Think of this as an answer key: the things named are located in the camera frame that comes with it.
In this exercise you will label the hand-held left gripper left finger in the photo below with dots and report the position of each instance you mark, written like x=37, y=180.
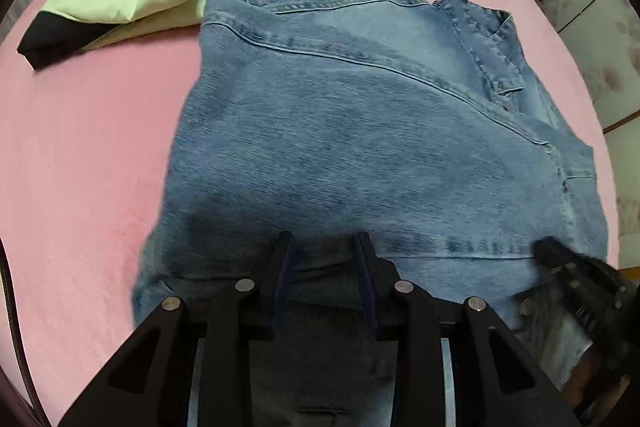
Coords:
x=280, y=287

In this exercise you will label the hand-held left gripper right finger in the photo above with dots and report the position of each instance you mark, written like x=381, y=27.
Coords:
x=369, y=297

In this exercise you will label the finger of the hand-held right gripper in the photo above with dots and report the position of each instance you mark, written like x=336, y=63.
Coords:
x=575, y=274

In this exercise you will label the floral sliding wardrobe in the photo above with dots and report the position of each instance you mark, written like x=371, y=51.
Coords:
x=585, y=7

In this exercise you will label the blue denim jacket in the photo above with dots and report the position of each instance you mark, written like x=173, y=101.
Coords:
x=350, y=147

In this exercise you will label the pink bed sheet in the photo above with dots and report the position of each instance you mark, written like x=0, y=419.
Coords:
x=100, y=157

